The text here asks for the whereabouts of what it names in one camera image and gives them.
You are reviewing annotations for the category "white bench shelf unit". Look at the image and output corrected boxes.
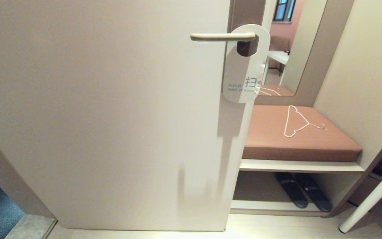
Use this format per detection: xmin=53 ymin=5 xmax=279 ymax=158
xmin=230 ymin=159 xmax=365 ymax=217

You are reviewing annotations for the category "dark slipper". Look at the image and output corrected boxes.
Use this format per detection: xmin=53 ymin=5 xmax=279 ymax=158
xmin=275 ymin=172 xmax=309 ymax=209
xmin=294 ymin=173 xmax=332 ymax=213

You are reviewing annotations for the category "beige room door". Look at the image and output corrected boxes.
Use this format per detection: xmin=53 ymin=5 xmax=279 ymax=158
xmin=0 ymin=0 xmax=268 ymax=232

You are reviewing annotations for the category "brown bench cushion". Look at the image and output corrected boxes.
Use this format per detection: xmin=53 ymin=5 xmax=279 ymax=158
xmin=242 ymin=105 xmax=363 ymax=162

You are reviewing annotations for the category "white table leg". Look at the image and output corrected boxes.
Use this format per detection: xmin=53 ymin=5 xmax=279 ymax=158
xmin=339 ymin=156 xmax=382 ymax=233

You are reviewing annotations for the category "white wire clothes hanger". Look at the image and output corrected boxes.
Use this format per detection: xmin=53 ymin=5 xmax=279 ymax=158
xmin=284 ymin=105 xmax=326 ymax=138

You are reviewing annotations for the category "wall mirror with beige frame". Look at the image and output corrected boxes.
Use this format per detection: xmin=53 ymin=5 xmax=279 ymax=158
xmin=254 ymin=0 xmax=355 ymax=107

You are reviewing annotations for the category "white door hanger sign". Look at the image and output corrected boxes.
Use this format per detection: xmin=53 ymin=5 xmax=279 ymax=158
xmin=222 ymin=24 xmax=271 ymax=104

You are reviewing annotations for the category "beige lever door handle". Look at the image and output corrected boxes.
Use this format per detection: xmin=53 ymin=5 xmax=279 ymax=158
xmin=190 ymin=33 xmax=256 ymax=42

